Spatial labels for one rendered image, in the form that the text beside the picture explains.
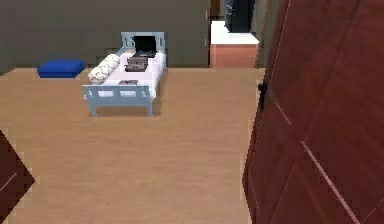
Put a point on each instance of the pale blue bed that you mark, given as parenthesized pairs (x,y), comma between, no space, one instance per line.
(140,77)

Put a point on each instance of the grey striped book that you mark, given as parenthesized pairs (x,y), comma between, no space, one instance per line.
(136,63)

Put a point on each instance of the black laptop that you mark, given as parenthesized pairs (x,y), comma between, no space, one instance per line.
(145,45)

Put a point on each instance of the white patterned pillow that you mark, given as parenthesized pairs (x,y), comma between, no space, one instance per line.
(103,69)

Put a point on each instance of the black tall cabinet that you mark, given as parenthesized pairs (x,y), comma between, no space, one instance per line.
(239,15)

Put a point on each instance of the red-brown room door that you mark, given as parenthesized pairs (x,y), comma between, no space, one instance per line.
(320,116)

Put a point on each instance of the blue floor cushion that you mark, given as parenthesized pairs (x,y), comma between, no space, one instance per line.
(61,68)

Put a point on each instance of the dark brown cupboard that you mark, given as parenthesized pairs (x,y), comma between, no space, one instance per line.
(11,176)

